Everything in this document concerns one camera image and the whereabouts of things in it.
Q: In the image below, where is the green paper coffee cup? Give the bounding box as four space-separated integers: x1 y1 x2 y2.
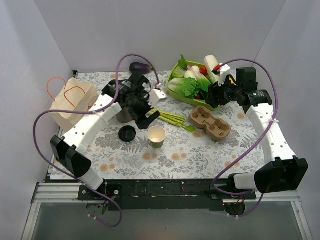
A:
147 126 166 149

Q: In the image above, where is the black plastic cup lid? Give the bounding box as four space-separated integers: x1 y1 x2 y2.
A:
118 125 136 143

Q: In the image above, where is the brown pulp cup carrier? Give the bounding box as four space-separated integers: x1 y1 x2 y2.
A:
190 106 231 141

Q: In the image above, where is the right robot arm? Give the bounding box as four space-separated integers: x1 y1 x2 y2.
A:
206 64 308 199

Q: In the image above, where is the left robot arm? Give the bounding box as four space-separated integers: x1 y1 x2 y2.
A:
50 72 167 200

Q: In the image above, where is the brown paper takeout bag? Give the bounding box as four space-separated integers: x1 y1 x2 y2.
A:
46 77 99 132

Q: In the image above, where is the green vegetable tray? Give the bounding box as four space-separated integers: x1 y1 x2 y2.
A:
165 63 222 111

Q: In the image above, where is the bok choy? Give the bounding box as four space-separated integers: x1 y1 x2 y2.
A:
184 65 212 93

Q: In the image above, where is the grey cup of straws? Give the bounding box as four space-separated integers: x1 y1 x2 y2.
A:
116 107 133 124

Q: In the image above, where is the green onion bunch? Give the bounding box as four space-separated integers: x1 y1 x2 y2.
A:
147 108 196 133

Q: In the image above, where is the green leafy lettuce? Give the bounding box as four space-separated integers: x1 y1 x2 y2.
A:
167 77 200 99

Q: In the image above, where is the purple eggplant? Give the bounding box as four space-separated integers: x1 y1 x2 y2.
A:
129 62 153 75

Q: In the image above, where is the long napa cabbage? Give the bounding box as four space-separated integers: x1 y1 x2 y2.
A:
204 55 219 84

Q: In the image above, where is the floral table mat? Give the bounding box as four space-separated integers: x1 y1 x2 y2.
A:
49 69 281 180

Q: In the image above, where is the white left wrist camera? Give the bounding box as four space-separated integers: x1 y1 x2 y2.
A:
148 88 168 107

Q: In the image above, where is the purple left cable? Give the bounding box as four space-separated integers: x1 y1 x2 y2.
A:
32 54 161 228

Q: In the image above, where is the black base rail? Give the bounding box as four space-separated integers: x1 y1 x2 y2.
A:
77 178 258 212

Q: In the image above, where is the aluminium frame rail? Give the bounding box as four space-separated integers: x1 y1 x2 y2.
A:
31 183 80 203

